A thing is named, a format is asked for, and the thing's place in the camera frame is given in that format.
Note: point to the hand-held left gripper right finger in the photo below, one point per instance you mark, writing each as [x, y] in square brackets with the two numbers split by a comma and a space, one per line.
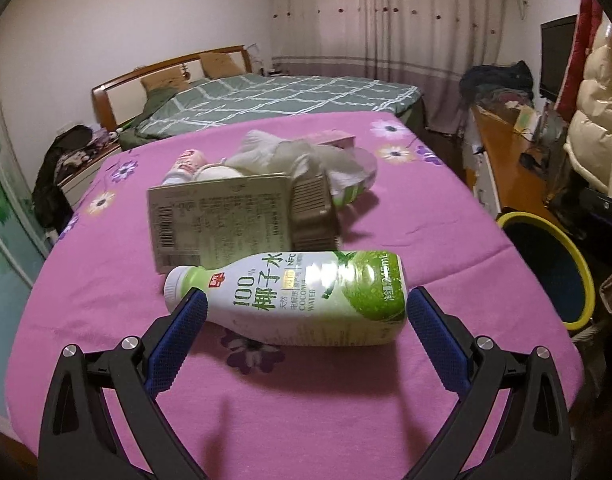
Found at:
[436, 340]

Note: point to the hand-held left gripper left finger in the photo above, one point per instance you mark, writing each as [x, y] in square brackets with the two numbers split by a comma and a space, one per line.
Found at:
[178, 340]

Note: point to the green white plastic drink bottle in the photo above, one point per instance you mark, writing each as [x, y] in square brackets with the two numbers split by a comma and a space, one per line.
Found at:
[296, 300]

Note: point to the yellow rimmed trash bin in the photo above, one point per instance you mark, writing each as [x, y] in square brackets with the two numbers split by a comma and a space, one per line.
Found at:
[546, 265]

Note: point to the clear plastic cup green label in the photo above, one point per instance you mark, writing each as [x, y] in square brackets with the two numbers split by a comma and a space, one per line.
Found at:
[353, 187]

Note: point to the pink floral blanket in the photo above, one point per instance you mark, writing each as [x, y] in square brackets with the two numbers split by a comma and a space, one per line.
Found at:
[411, 220]

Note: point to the cardboard egg carton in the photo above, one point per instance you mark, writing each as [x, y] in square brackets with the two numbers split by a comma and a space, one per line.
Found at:
[221, 215]

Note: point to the white round lidded cup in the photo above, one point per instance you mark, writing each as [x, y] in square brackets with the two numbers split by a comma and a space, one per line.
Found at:
[216, 172]

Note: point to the small pink capped bottle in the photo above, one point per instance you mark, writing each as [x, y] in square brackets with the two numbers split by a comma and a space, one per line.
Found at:
[186, 165]

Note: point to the white nightstand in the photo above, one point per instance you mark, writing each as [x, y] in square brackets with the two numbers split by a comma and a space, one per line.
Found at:
[81, 180]

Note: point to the wooden desk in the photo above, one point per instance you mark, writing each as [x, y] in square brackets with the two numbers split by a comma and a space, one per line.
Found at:
[506, 160]

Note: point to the black clothes pile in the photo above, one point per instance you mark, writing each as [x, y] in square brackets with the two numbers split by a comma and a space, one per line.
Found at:
[56, 175]

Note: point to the leaf print wardrobe door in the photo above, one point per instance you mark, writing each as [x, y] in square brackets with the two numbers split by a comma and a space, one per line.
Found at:
[6, 220]

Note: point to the crumpled white plastic bag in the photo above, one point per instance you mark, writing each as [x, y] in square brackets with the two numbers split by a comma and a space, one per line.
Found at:
[281, 152]

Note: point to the pink cardboard box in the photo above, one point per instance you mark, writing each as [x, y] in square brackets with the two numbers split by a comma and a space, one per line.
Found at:
[331, 137]

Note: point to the light green box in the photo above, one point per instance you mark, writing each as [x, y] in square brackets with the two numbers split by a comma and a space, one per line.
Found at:
[526, 120]

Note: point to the wooden bed headboard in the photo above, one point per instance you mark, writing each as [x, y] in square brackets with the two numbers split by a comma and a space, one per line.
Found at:
[121, 95]

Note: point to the brown pillow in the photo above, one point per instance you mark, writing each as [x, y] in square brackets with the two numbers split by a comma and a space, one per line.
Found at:
[221, 66]
[163, 82]

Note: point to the dark clothes pile on desk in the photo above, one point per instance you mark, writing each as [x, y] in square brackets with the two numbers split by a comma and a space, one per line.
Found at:
[496, 82]

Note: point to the green checked blanket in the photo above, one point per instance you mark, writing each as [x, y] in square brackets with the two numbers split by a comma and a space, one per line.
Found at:
[286, 95]

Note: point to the cream puffer jacket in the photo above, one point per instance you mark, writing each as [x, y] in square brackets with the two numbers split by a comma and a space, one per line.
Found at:
[601, 110]

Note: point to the black television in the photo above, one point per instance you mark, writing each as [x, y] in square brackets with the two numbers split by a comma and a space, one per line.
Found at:
[558, 57]

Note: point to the pink beige curtain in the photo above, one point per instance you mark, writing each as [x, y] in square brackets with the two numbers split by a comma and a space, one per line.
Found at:
[386, 25]

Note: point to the red hanging garment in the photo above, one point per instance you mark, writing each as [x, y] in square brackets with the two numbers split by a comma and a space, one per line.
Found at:
[586, 25]

